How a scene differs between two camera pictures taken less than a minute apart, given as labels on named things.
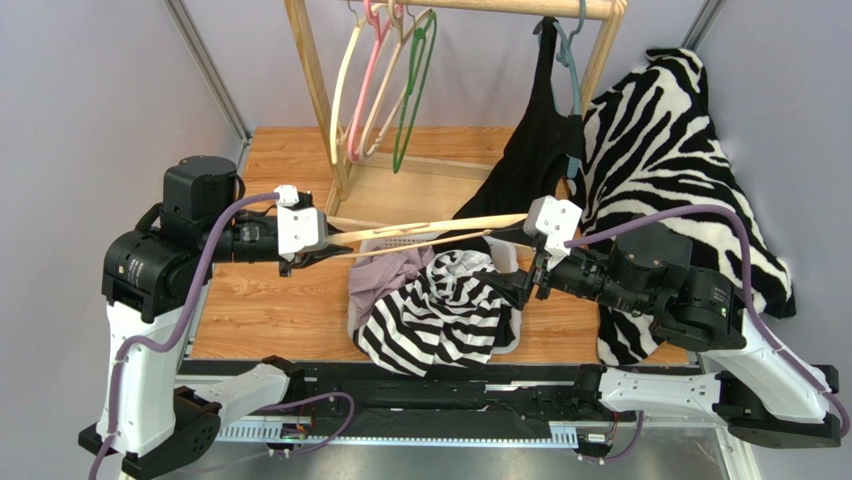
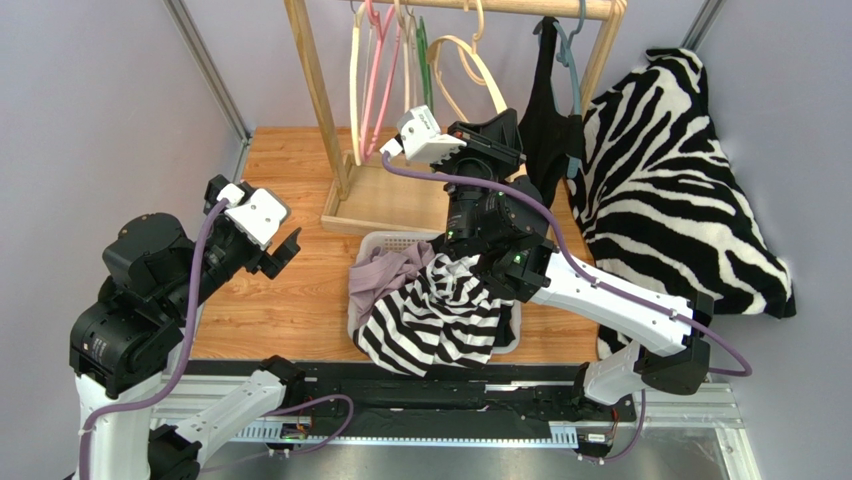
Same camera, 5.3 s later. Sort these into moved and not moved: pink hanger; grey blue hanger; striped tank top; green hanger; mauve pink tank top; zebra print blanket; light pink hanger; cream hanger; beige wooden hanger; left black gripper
Moved: cream hanger; pink hanger; green hanger; light pink hanger; left black gripper; beige wooden hanger
Not moved: striped tank top; zebra print blanket; grey blue hanger; mauve pink tank top
